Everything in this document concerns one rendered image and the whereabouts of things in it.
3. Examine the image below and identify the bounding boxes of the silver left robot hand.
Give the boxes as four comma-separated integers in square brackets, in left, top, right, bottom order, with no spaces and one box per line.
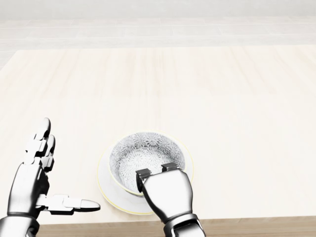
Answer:
[4,118,101,219]

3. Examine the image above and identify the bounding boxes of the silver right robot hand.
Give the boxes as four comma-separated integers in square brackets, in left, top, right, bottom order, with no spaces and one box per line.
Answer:
[135,162,194,225]

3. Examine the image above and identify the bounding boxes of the floral patterned bowl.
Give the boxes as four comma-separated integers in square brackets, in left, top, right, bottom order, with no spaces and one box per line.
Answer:
[109,131,186,197]

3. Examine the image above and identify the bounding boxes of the white plate with yellow rim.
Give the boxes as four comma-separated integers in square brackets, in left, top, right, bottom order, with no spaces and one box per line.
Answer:
[96,129,195,216]

